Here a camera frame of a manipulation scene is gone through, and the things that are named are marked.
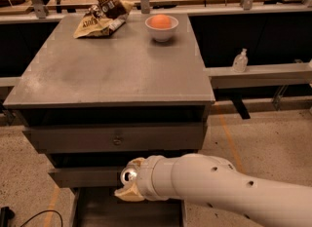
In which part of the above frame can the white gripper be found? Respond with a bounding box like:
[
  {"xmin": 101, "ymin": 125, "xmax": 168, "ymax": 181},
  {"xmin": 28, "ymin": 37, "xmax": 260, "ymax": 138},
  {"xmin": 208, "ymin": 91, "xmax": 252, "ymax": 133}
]
[{"xmin": 113, "ymin": 155, "xmax": 174, "ymax": 204}]

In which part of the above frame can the blue pepsi can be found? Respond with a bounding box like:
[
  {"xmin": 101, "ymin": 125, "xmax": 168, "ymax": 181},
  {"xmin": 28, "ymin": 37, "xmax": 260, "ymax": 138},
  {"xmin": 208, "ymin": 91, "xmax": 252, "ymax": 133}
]
[{"xmin": 120, "ymin": 167, "xmax": 137, "ymax": 185}]

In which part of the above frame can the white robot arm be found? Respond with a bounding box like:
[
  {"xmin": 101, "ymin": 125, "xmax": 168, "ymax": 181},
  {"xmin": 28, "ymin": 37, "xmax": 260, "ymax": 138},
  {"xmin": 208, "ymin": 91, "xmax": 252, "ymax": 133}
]
[{"xmin": 115, "ymin": 153, "xmax": 312, "ymax": 227}]

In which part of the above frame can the open bottom drawer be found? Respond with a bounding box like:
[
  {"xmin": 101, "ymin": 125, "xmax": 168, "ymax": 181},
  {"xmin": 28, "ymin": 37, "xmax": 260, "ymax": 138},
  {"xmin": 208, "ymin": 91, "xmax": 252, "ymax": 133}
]
[{"xmin": 69, "ymin": 187, "xmax": 187, "ymax": 227}]

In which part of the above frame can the grey middle drawer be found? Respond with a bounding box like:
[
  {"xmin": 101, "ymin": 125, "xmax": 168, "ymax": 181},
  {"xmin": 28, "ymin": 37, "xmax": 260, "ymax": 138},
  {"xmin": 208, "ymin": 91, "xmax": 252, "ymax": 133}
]
[{"xmin": 49, "ymin": 167, "xmax": 124, "ymax": 188}]

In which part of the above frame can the grey drawer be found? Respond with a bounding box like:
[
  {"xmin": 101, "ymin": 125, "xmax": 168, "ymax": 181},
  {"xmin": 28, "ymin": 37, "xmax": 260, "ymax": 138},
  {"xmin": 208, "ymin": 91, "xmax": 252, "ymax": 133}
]
[
  {"xmin": 49, "ymin": 167, "xmax": 124, "ymax": 188},
  {"xmin": 23, "ymin": 123, "xmax": 207, "ymax": 154}
]

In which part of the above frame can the grey top drawer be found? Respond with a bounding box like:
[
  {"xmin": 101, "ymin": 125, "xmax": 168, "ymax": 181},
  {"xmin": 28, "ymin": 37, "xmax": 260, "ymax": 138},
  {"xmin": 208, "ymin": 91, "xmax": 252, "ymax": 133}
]
[{"xmin": 23, "ymin": 123, "xmax": 207, "ymax": 154}]

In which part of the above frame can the grey drawer cabinet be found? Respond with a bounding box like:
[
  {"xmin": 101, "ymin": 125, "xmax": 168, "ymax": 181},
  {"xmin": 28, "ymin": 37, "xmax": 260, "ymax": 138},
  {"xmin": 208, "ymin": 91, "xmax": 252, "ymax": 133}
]
[{"xmin": 2, "ymin": 12, "xmax": 216, "ymax": 227}]

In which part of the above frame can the black plug block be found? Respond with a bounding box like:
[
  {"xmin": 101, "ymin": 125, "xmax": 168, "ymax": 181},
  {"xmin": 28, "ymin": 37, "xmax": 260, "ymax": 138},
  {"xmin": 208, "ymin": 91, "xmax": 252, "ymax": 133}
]
[{"xmin": 0, "ymin": 207, "xmax": 15, "ymax": 227}]

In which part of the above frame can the white bowl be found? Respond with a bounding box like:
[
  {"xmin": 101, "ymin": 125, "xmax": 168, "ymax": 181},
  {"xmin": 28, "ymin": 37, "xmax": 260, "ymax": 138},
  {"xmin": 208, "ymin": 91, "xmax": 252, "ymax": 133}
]
[{"xmin": 145, "ymin": 16, "xmax": 179, "ymax": 42}]

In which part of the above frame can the clear sanitizer bottle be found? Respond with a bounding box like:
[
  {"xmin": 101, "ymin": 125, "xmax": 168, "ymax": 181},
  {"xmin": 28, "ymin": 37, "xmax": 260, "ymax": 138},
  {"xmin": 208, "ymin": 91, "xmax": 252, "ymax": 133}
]
[{"xmin": 232, "ymin": 49, "xmax": 248, "ymax": 73}]

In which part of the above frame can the orange fruit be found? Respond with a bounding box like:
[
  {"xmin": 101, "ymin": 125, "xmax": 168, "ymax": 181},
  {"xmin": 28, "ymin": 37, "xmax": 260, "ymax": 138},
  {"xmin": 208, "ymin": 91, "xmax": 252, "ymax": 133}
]
[{"xmin": 150, "ymin": 15, "xmax": 172, "ymax": 29}]

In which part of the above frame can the brown chip bag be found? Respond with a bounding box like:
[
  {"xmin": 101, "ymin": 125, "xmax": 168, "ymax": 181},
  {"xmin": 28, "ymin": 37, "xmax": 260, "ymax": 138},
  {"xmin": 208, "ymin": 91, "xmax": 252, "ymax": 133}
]
[{"xmin": 73, "ymin": 0, "xmax": 134, "ymax": 39}]

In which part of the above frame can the black floor cable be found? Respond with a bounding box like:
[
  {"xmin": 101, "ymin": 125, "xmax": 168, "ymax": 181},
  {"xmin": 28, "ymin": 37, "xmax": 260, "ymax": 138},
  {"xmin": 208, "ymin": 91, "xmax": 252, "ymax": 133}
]
[{"xmin": 19, "ymin": 209, "xmax": 64, "ymax": 227}]

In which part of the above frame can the grey metal rail shelf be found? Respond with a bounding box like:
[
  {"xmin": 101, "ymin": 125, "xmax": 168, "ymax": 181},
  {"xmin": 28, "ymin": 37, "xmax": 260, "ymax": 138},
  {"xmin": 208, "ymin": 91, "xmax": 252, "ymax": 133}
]
[{"xmin": 205, "ymin": 62, "xmax": 312, "ymax": 89}]

